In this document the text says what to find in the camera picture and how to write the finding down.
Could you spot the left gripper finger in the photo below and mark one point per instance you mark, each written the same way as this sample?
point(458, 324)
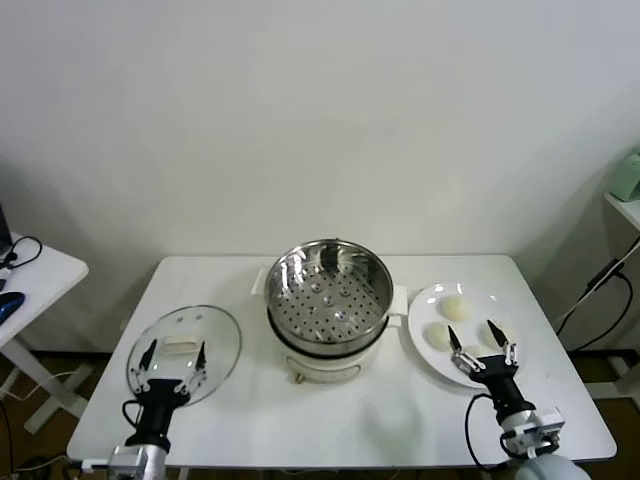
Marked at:
point(145, 357)
point(201, 360)

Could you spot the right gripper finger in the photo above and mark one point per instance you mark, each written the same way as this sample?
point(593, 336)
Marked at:
point(497, 337)
point(456, 345)

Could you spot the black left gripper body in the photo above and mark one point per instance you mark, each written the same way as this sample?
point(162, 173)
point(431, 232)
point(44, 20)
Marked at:
point(155, 410)

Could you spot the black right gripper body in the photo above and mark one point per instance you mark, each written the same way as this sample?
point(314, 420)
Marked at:
point(500, 382)

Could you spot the white steamed baozi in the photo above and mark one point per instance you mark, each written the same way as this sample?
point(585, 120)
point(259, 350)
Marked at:
point(486, 336)
point(456, 308)
point(437, 334)

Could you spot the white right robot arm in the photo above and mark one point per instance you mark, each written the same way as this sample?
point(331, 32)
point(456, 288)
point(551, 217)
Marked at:
point(550, 467)

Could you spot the stainless steel steamer basket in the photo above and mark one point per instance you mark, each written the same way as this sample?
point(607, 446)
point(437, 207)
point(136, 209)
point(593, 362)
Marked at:
point(372, 280)

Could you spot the white round plate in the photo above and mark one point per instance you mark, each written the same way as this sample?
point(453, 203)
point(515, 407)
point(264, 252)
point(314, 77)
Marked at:
point(425, 310)

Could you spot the white electric cooker pot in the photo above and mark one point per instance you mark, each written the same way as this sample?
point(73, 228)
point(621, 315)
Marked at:
point(325, 370)

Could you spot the white side table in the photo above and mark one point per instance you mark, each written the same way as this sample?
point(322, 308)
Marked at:
point(55, 270)

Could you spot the blue computer mouse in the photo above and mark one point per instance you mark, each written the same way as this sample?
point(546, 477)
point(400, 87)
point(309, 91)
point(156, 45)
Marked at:
point(10, 302)

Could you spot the dark laptop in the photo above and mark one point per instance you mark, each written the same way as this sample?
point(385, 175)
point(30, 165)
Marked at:
point(3, 225)

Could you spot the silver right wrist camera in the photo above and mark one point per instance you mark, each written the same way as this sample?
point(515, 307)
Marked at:
point(547, 425)

